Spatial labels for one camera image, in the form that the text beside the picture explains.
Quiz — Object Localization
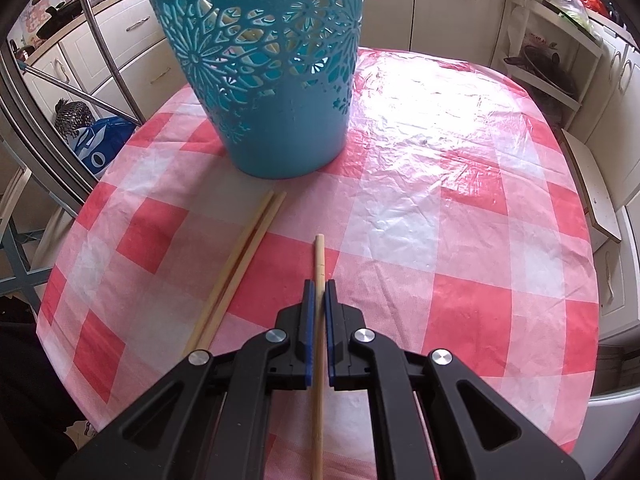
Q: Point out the black wok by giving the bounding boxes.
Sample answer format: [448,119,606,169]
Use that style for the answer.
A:
[502,45,581,96]

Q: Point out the chrome chair frame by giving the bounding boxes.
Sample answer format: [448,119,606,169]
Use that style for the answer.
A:
[0,0,148,206]

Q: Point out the cream tall door cabinets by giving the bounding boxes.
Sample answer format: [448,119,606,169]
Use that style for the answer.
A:
[355,0,511,66]

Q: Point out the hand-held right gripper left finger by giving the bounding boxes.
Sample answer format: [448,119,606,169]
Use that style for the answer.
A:
[56,280,315,480]

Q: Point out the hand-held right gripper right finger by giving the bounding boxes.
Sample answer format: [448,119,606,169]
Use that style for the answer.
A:
[324,279,586,480]

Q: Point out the clear bag with greens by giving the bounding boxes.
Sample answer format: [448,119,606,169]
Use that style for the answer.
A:
[542,0,606,38]

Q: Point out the white plastic bin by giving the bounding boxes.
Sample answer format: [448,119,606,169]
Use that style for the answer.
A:
[587,390,640,466]

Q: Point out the white shelf rack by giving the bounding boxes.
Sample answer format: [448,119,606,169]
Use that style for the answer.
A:
[500,0,608,128]

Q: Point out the blue plastic bag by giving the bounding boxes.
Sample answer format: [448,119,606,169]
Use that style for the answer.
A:
[70,116,137,177]

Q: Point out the dark textured round object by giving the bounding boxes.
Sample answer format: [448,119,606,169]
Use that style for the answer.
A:
[54,100,95,136]

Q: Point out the white hanging plastic bag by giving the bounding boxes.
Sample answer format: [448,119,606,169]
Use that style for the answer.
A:
[507,0,531,58]

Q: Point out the wooden chopstick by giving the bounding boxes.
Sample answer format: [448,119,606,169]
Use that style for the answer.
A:
[192,191,287,353]
[311,234,326,480]
[181,189,276,358]

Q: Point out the blue metal frame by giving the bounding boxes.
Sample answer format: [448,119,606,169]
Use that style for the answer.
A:
[0,167,56,306]

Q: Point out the black lidded pan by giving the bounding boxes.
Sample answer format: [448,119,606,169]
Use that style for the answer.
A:
[37,0,83,38]

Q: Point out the red white checkered tablecloth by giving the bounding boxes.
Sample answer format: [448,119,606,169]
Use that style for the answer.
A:
[36,46,601,480]

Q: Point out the cream drawer cabinet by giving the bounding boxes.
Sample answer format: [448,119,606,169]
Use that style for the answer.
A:
[22,0,191,126]

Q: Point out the cream cabinets with curved handles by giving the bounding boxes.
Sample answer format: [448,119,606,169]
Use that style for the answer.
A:
[570,25,640,346]

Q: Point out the teal perforated plastic basket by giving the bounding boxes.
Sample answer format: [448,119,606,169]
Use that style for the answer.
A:
[137,0,368,181]

